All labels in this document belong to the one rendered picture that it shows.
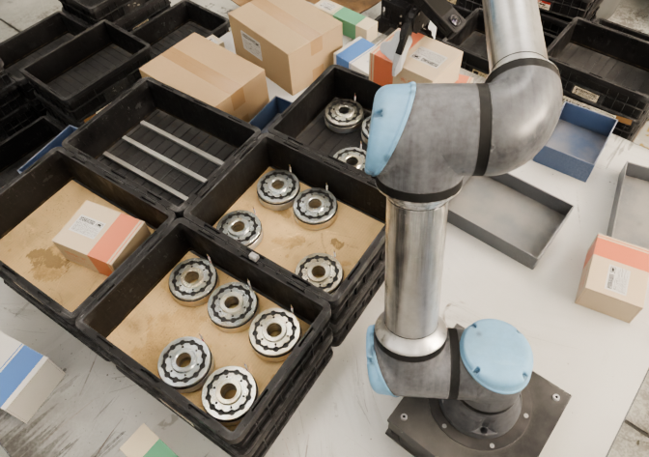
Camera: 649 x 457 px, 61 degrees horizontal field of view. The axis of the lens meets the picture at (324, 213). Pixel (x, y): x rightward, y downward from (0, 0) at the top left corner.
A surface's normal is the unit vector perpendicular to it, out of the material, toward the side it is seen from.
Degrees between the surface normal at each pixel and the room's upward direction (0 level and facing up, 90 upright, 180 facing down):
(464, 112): 25
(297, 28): 0
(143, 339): 0
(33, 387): 90
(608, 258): 0
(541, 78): 17
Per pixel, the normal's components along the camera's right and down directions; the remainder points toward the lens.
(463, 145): -0.11, 0.46
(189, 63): -0.04, -0.60
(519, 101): 0.15, -0.37
